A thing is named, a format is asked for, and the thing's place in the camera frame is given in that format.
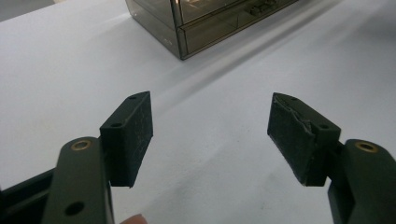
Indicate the white foam mat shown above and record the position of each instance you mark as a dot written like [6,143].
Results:
[211,124]

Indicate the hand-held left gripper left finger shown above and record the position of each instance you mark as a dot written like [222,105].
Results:
[127,143]

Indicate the smoky transparent drawer box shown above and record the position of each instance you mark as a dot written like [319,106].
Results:
[205,28]

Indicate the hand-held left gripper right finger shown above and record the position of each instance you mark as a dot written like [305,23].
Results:
[300,140]

